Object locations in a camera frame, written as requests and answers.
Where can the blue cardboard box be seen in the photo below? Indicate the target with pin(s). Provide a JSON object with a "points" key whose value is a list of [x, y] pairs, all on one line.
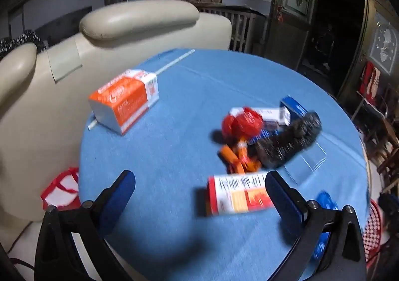
{"points": [[294, 106]]}

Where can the red and white shopping bag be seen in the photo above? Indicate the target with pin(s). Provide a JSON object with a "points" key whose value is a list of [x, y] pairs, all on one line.
{"points": [[62, 187]]}

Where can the flat blue packet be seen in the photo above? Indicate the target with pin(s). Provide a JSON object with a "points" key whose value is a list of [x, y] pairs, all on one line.
{"points": [[268, 134]]}

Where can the blue tablecloth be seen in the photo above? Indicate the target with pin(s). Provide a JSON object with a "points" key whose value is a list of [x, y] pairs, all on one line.
{"points": [[187, 131]]}

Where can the clear plastic packaging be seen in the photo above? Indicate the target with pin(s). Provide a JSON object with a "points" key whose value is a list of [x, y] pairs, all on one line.
{"points": [[311, 159]]}

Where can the red and white medicine box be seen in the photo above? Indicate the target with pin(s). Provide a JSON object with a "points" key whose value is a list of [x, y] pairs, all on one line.
{"points": [[237, 196]]}

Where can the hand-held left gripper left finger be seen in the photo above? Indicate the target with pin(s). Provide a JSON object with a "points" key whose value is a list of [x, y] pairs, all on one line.
{"points": [[120, 193]]}

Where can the white and red small box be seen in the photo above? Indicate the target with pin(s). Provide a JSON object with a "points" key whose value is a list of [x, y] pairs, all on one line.
{"points": [[274, 114]]}

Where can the thin white straw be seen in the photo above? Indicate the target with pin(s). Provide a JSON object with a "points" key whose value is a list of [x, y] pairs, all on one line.
{"points": [[174, 61]]}

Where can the red mesh basket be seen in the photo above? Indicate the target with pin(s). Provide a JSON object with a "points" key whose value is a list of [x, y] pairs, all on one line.
{"points": [[372, 228]]}

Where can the blue plastic wrapper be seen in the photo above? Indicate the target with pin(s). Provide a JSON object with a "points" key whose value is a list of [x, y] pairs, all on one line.
{"points": [[325, 201]]}

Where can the cream leather sofa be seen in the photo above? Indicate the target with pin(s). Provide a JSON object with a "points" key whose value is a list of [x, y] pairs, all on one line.
{"points": [[37, 131]]}

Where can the orange and white tissue pack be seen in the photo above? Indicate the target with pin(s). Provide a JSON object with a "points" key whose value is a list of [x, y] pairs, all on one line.
{"points": [[124, 103]]}

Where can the orange snack wrapper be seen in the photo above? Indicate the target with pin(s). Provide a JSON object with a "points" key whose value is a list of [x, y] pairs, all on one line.
{"points": [[237, 159]]}

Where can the black plastic bag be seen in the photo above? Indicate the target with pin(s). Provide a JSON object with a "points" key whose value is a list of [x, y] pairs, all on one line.
{"points": [[286, 144]]}

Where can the wooden slatted crib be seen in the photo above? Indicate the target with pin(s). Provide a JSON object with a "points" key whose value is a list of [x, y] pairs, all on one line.
{"points": [[243, 25]]}

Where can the red cloth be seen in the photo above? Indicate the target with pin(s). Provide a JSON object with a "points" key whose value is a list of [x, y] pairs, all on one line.
{"points": [[369, 81]]}

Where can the crumpled red plastic bag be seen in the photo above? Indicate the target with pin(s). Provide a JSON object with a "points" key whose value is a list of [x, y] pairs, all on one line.
{"points": [[243, 125]]}

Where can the wooden door with glass panel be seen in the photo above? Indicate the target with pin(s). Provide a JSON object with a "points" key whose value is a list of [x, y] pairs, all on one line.
{"points": [[290, 19], [385, 44]]}

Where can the wooden chair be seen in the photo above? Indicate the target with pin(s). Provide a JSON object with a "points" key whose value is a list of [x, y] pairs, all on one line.
{"points": [[386, 144]]}

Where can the black and white patterned cloth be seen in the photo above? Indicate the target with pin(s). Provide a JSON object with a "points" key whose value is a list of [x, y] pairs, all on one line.
{"points": [[25, 38]]}

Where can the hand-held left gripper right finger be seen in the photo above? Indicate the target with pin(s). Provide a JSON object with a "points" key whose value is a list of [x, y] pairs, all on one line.
{"points": [[280, 196]]}

